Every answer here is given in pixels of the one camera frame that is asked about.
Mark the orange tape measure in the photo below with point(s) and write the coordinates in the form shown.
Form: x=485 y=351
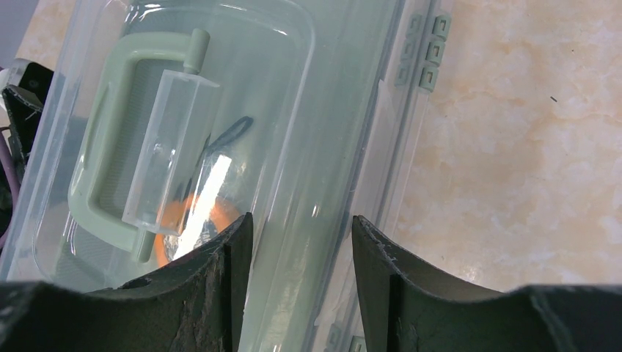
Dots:
x=199 y=209

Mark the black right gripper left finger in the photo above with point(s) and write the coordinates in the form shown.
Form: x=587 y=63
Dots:
x=195 y=303

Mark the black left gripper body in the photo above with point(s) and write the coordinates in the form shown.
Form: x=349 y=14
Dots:
x=24 y=89

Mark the translucent green plastic toolbox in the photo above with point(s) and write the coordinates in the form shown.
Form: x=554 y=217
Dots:
x=167 y=120

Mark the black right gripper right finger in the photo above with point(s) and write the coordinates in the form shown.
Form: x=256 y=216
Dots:
x=407 y=304

